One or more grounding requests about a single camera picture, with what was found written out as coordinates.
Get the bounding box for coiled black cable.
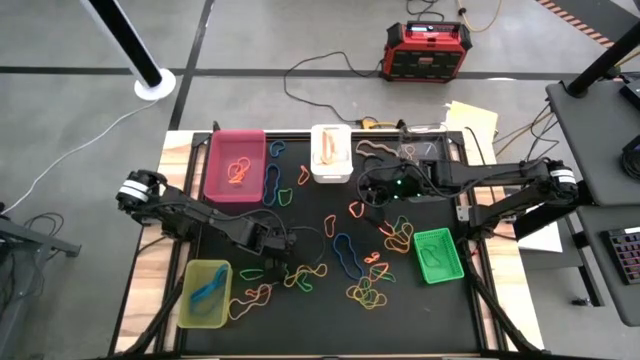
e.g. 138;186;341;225
619;134;640;182

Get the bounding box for yellow paper sheets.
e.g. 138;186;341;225
442;99;500;146

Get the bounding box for grey metal stand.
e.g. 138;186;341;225
0;199;82;360

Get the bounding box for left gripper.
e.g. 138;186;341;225
247;225;291;284

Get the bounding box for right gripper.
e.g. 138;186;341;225
358;168;401;235

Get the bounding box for clear plastic container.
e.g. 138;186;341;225
397;124;451;205

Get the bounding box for long wavy tan rubber band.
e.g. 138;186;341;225
354;139;401;160

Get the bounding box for yellow orange rubber band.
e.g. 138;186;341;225
383;222;415;255

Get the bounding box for long blue rubber band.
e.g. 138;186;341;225
261;163;282;209

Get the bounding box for black keyboard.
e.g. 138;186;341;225
602;225;640;286

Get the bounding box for white plastic basket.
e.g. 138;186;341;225
309;123;354;185

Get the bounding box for black cable bundle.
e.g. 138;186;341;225
494;102;561;161

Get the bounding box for yellow translucent plastic basket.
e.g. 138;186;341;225
175;258;234;330

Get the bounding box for black aluminium table frame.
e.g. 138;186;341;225
107;127;544;360

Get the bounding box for red portable power station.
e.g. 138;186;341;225
380;19;474;84

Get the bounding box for yellow extension cable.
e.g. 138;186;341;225
455;0;501;34

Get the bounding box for black desk device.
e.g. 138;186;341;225
619;82;640;109

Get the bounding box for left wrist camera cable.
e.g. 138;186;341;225
249;208;327;267

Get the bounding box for green plastic basket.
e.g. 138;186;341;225
412;227;466;286

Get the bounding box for white paper sheet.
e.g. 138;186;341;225
517;219;564;254

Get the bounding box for black power cable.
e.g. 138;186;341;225
283;50;386;126

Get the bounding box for pink plastic basket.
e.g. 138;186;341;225
202;129;267;205

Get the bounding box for black and white pole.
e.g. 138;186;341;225
79;0;177;102

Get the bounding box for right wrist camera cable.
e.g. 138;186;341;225
357;160;436;201

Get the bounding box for large blue rubber band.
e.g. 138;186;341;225
189;264;230;305

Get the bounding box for black stand pole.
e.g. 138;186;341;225
567;22;640;99

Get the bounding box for white floor cable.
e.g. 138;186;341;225
0;99;161;216

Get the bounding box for grey desk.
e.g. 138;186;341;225
544;74;640;326

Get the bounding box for yellow cable plug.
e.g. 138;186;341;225
360;117;401;130

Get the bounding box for striped edge floor mat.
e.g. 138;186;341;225
534;0;640;49

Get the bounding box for thin black floor cable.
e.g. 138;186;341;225
405;0;447;22

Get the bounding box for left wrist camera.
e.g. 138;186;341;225
275;230;298;251

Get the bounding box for black table mat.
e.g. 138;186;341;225
182;137;481;356

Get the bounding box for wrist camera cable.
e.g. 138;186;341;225
357;160;436;201
249;208;327;267

